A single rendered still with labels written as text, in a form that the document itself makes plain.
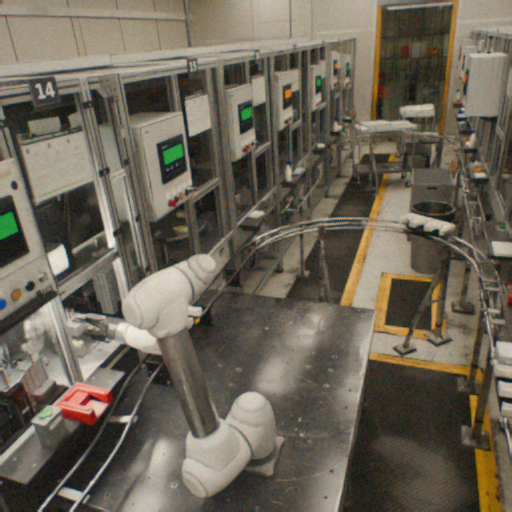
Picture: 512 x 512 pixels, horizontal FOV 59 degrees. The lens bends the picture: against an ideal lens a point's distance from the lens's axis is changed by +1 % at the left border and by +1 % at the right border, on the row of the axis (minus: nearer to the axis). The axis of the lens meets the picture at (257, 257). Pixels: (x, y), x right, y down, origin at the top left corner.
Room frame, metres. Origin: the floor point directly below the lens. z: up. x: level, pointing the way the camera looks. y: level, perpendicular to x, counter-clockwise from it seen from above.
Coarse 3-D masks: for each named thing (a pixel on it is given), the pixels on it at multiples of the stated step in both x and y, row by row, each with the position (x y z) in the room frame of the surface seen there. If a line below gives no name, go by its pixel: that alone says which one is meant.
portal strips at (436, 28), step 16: (400, 16) 9.15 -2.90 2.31; (432, 16) 8.95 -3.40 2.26; (448, 16) 8.85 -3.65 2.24; (400, 32) 9.15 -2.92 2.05; (432, 32) 8.94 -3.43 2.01; (448, 32) 8.84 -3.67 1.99; (400, 48) 9.14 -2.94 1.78; (432, 48) 8.93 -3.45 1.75; (448, 48) 8.82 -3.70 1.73; (400, 64) 9.13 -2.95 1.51; (432, 64) 8.93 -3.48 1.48; (384, 80) 9.21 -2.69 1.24; (400, 80) 9.12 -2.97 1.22; (432, 80) 8.92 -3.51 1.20; (384, 96) 9.20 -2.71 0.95; (400, 96) 9.12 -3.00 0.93; (416, 96) 9.02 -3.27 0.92; (432, 96) 8.92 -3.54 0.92; (384, 112) 9.20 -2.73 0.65; (416, 128) 8.99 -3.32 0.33
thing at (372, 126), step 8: (408, 120) 6.74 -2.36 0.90; (360, 128) 6.39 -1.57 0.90; (368, 128) 6.41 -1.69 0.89; (376, 128) 6.40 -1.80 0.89; (384, 128) 6.38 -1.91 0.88; (392, 128) 6.38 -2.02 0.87; (400, 128) 6.36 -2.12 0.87; (408, 128) 6.35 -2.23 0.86; (360, 144) 6.39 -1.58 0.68; (352, 152) 6.86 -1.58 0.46; (360, 152) 6.40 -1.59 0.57; (352, 160) 6.86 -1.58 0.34; (352, 168) 6.86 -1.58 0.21; (360, 168) 6.66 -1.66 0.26; (376, 168) 6.60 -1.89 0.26; (400, 168) 6.49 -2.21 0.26; (408, 168) 6.46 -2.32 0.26; (352, 176) 6.86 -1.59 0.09; (408, 184) 6.34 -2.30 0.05
